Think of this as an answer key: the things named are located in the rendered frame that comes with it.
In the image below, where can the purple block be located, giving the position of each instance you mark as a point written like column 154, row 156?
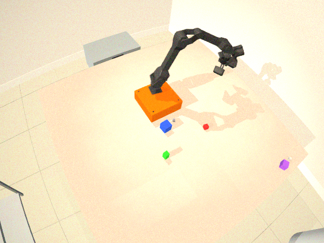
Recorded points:
column 284, row 164

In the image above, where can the blue block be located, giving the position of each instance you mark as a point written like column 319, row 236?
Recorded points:
column 165, row 126

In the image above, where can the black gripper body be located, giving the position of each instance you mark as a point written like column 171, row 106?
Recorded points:
column 219, row 70

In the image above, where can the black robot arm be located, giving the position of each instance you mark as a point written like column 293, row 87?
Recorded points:
column 180, row 41

